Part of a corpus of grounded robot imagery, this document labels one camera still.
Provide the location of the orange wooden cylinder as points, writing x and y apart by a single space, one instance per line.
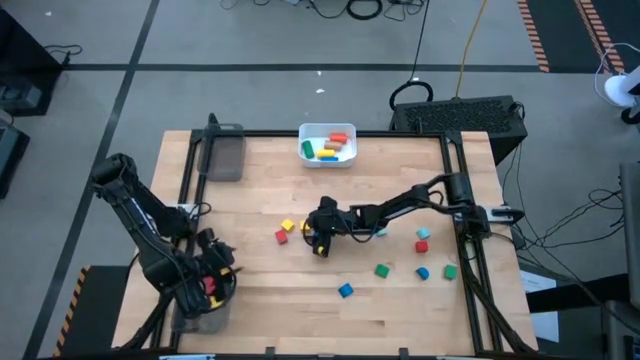
338 137

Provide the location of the black equipment case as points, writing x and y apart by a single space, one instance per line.
10 155

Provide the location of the red wooden cube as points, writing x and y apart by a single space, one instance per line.
209 285
421 246
281 237

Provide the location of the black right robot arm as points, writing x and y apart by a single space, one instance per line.
400 202

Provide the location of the natural wooden cylinder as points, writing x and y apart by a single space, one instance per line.
333 146

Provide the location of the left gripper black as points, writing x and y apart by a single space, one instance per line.
215 250

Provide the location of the green wooden cylinder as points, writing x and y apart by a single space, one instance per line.
308 149

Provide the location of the black mat orange striped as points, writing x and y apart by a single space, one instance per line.
560 30

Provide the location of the white paper sheet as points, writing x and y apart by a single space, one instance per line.
546 325
537 282

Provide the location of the blue wooden cylinder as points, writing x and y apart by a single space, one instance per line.
329 159

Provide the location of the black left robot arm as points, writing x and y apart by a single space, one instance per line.
130 200

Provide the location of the black computer tower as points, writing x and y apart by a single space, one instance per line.
460 117

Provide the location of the black cabinet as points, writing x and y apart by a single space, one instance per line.
25 60

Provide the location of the grey cabinet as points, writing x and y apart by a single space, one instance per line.
631 225

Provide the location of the grey translucent bin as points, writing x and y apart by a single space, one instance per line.
222 155
200 325

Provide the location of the white round device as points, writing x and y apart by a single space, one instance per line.
617 90

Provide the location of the black floor beam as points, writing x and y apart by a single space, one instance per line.
575 295

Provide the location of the black mat yellow striped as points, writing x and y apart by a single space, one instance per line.
100 310

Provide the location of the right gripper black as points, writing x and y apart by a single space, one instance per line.
327 222

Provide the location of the yellow wooden cylinder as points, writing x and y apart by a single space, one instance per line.
325 153

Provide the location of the light blue half cylinder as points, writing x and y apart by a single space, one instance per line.
423 233
381 232

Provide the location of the white plastic bin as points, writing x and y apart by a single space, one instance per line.
345 152

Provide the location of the yellow wooden cube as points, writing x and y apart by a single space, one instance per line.
216 302
303 226
223 272
287 225

